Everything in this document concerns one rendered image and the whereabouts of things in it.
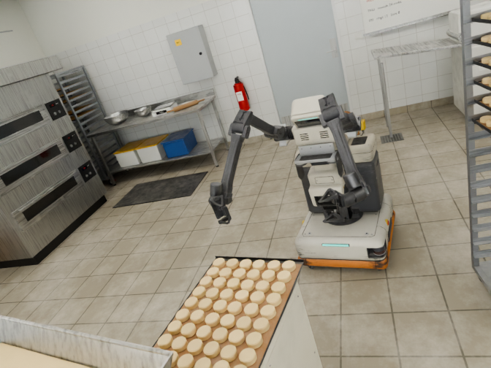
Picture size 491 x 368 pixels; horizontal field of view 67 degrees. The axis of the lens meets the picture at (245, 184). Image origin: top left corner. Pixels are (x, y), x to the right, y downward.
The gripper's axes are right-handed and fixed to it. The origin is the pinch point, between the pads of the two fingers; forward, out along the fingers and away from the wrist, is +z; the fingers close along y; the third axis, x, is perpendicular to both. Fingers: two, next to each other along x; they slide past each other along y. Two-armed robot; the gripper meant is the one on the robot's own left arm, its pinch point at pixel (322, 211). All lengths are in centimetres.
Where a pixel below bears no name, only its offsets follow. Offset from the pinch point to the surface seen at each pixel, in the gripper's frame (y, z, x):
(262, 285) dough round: 6.3, 36.8, -16.5
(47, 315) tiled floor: 101, 186, 184
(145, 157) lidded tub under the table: 73, 59, 443
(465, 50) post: -38, -89, 11
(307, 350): 44, 29, -19
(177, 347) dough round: 6, 71, -25
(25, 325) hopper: -33, 95, -40
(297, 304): 21.4, 27.0, -17.3
